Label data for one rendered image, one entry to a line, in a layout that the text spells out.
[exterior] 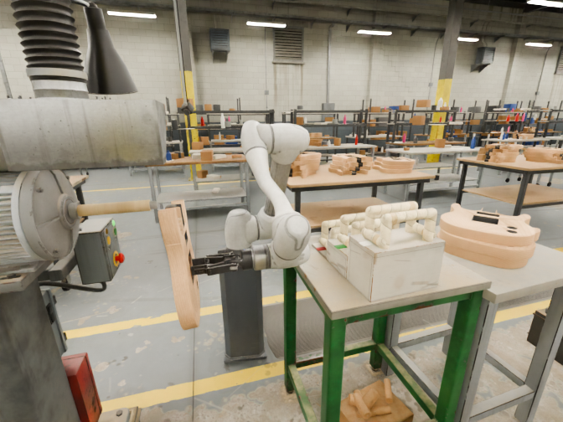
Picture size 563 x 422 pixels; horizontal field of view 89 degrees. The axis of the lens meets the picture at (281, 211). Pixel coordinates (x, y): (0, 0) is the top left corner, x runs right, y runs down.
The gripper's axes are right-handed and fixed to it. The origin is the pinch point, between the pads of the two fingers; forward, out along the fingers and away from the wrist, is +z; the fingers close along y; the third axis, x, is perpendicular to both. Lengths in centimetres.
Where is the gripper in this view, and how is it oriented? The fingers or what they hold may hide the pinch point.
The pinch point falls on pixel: (193, 266)
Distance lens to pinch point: 104.6
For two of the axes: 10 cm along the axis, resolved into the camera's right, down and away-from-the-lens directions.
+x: -0.5, -9.8, -2.0
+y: -2.6, -1.8, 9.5
